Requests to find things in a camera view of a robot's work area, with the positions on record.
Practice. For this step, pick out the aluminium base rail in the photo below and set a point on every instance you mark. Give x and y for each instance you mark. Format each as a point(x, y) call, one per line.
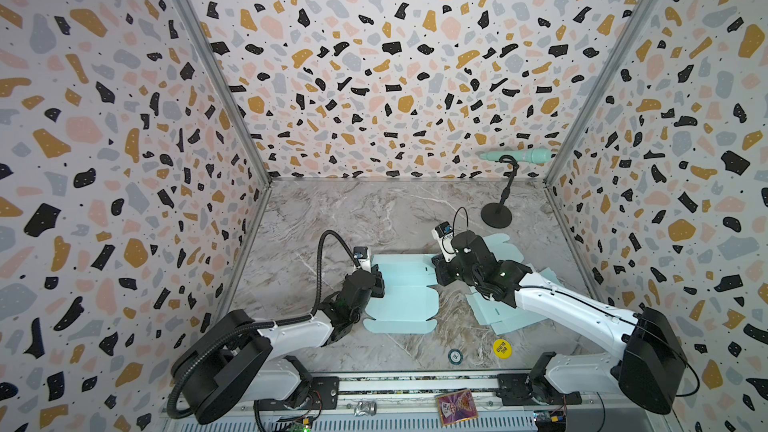
point(406, 401)

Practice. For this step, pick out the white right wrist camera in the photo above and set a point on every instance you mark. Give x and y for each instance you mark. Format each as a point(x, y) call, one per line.
point(443, 233)

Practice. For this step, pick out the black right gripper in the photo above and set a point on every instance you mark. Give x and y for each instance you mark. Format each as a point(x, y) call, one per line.
point(447, 268)

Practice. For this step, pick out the yellow round sticker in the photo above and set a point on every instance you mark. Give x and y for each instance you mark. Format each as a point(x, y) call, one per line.
point(502, 349)

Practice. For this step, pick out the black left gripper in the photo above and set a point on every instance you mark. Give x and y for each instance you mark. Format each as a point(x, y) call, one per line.
point(379, 280)

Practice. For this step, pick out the purple snack packet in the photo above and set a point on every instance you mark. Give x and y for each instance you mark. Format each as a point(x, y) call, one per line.
point(456, 407)

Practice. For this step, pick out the mint paper box sheet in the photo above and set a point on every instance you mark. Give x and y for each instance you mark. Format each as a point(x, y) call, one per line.
point(410, 303)

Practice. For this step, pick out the aluminium corner post right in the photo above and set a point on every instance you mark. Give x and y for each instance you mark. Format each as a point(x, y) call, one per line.
point(623, 46)

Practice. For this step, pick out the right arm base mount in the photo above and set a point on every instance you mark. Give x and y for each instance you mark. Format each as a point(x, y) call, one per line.
point(532, 388)

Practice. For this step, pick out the mint flat box sheets stack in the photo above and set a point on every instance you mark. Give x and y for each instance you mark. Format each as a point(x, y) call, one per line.
point(502, 314)

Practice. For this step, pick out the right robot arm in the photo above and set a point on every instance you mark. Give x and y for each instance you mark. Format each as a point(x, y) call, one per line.
point(641, 356)

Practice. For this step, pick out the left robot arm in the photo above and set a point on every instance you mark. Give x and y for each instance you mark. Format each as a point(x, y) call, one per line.
point(240, 358)

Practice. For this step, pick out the black round-base stand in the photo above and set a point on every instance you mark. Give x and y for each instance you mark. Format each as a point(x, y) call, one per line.
point(496, 214)

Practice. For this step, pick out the dark round tape roll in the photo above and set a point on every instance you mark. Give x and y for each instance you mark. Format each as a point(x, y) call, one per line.
point(455, 357)

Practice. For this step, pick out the aluminium corner post left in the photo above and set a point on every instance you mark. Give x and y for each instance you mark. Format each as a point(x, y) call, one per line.
point(203, 49)

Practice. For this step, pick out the aluminium corner post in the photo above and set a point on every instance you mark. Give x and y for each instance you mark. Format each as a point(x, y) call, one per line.
point(203, 49)
point(623, 46)

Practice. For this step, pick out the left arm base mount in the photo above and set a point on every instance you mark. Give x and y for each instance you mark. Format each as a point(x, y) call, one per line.
point(289, 386)

